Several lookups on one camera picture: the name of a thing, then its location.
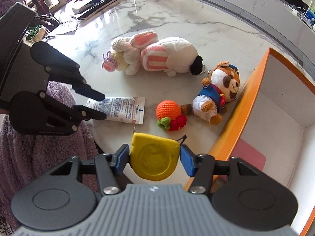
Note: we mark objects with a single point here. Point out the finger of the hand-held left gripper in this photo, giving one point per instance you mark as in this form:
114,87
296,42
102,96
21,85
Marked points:
91,115
81,84

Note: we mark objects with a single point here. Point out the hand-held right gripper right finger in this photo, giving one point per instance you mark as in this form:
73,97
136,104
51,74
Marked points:
188,162

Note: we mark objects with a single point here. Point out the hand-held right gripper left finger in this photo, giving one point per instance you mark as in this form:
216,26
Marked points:
120,161

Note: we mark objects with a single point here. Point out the yellow tape measure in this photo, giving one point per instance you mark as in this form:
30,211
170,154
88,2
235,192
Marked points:
152,157

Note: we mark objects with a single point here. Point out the white cream tube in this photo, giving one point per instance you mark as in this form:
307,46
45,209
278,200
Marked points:
123,108

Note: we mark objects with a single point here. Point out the pink card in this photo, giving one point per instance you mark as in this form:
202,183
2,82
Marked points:
248,154

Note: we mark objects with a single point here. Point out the orange cardboard box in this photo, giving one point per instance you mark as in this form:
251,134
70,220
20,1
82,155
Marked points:
246,98

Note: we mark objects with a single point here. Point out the cream crochet bunny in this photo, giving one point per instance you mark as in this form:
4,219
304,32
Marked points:
123,54

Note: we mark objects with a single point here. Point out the orange crochet fruit charm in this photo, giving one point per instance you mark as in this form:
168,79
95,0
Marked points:
167,109

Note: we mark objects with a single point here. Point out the purple fluffy chair cover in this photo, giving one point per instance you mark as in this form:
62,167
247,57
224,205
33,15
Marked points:
29,152

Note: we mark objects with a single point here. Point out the black remote control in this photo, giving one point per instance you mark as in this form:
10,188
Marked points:
105,2

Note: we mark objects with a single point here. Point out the brown white plush dog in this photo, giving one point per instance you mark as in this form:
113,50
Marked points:
221,78

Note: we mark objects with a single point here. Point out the pink striped white plush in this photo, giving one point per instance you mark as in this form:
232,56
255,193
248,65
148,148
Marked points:
177,49

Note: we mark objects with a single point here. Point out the flower painting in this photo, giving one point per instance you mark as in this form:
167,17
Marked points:
311,13

